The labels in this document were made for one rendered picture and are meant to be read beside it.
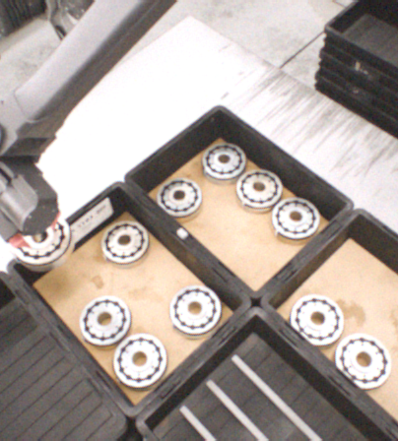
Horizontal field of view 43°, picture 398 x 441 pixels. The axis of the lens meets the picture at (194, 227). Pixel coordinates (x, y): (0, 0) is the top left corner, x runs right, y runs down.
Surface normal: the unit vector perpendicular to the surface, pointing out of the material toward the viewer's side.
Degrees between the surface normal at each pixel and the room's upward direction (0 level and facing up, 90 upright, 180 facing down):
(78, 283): 0
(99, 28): 49
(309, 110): 0
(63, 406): 0
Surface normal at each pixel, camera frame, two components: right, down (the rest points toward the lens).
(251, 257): -0.06, -0.50
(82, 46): -0.53, 0.18
